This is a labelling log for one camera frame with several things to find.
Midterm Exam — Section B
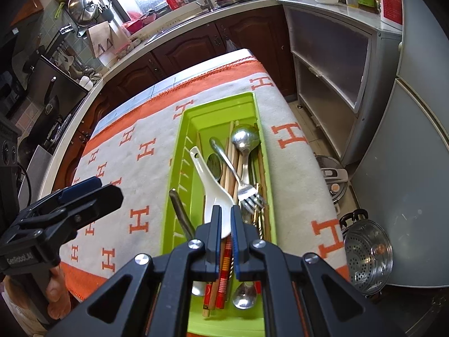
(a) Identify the brown bamboo chopstick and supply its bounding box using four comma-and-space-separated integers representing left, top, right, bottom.
257, 147, 272, 242

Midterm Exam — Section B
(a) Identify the cream chopstick red banded end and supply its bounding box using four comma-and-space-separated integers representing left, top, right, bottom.
215, 236, 232, 309

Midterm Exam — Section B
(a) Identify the steel fork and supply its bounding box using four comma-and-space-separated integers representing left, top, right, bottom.
209, 137, 266, 213

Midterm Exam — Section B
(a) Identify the orange and cream H blanket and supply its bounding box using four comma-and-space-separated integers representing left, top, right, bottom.
61, 51, 349, 300

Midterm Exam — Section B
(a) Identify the lime green plastic utensil tray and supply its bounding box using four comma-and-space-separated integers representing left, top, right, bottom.
161, 92, 276, 336

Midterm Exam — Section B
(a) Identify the wooden handled small steel spoon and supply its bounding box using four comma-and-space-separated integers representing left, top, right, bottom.
206, 153, 222, 183

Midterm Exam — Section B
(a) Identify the large steel spoon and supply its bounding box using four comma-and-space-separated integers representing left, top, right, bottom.
231, 124, 260, 183

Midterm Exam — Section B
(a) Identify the grey refrigerator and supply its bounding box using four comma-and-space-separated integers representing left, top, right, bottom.
352, 0, 448, 288

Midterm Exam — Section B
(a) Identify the cream chopstick red patterned end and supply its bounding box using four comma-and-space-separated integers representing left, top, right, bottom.
201, 120, 237, 318

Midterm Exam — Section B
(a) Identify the steel soup spoon dark handle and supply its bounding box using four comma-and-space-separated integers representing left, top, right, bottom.
160, 205, 263, 313

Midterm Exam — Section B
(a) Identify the white ceramic soup spoon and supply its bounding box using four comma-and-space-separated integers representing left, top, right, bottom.
189, 145, 235, 298

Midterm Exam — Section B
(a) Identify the grey frosted door cabinet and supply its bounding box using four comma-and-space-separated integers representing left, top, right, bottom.
282, 0, 402, 166

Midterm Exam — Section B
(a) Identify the perforated steel steamer pot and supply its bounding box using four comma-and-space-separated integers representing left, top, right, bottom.
340, 208, 393, 296

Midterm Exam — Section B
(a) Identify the person's left hand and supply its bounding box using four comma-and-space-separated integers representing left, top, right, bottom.
46, 265, 72, 320

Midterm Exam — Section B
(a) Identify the pressure cooker on floor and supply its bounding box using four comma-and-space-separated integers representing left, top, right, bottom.
315, 155, 349, 204

